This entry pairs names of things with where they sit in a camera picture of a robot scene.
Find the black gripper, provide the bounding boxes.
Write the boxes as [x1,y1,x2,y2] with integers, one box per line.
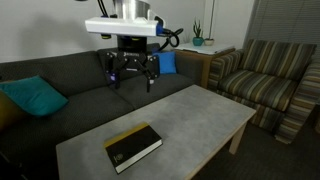
[105,35,160,94]

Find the black book with yellow spine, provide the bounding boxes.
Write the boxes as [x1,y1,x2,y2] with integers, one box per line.
[103,122,164,175]

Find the blue square cushion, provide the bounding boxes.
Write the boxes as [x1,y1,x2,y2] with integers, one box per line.
[153,51,178,75]

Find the dark grey fabric sofa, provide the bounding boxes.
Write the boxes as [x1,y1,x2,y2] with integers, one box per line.
[0,42,203,180]

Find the teal pot with green plant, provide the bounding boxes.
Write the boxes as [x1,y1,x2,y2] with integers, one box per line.
[192,19,205,47]

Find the wooden side table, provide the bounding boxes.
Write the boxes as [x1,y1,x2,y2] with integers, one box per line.
[173,48,236,90]

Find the white board on side table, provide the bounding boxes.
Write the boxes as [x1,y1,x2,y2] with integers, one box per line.
[173,42,236,56]

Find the small white pot with stem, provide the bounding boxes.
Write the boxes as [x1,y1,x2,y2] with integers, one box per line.
[203,0,217,47]

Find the teal cushion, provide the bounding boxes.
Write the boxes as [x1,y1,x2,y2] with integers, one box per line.
[0,75,69,118]

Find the wooden coffee table leg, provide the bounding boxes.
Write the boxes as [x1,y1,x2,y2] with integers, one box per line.
[228,122,248,156]

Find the mustard yellow cushion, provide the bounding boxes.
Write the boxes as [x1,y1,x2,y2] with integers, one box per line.
[0,89,28,132]

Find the striped armchair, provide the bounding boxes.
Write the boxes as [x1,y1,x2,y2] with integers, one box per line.
[207,39,320,145]

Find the grey window blinds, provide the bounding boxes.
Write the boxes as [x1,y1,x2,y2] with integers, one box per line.
[244,0,320,56]

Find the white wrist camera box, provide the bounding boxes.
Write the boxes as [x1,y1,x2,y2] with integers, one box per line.
[84,16,165,38]

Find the black camera cable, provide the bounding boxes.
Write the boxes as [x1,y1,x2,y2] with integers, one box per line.
[95,0,185,53]

